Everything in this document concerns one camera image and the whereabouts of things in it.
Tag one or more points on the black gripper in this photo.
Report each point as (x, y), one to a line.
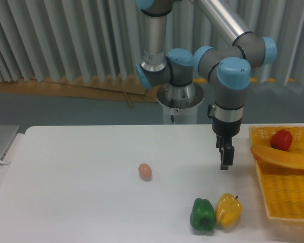
(224, 145)

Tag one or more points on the green bell pepper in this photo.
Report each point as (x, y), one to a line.
(202, 216)

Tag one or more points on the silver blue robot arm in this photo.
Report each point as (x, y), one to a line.
(227, 70)

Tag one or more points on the yellow woven basket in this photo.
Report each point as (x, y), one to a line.
(282, 188)

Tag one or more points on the red bell pepper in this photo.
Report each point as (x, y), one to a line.
(281, 140)

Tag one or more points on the yellow bell pepper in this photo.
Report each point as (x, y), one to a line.
(228, 210)

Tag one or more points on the orange papaya slice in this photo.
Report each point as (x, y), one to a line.
(278, 157)

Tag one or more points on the brown egg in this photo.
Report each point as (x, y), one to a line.
(145, 172)

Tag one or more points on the brown cardboard sheet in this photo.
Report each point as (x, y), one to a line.
(129, 90)

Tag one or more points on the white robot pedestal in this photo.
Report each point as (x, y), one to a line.
(180, 111)

